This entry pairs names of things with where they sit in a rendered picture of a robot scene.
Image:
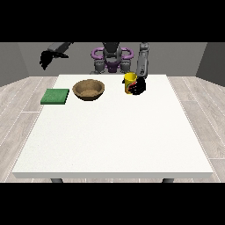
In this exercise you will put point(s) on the grey robot trunk purple rings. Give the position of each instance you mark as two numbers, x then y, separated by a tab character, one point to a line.
111	60

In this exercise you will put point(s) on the dark table leg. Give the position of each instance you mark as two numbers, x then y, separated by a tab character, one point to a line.
168	180
57	180

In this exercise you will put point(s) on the brown wooden bowl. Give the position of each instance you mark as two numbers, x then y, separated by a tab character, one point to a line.
88	89

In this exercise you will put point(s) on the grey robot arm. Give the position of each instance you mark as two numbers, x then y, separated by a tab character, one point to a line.
60	46
143	60

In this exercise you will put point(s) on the green square pad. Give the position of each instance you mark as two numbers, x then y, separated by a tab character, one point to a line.
54	96

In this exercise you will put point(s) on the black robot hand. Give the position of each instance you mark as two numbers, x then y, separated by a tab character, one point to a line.
139	86
47	58

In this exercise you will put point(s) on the yellow cup with melon print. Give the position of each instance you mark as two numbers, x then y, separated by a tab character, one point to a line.
129	82

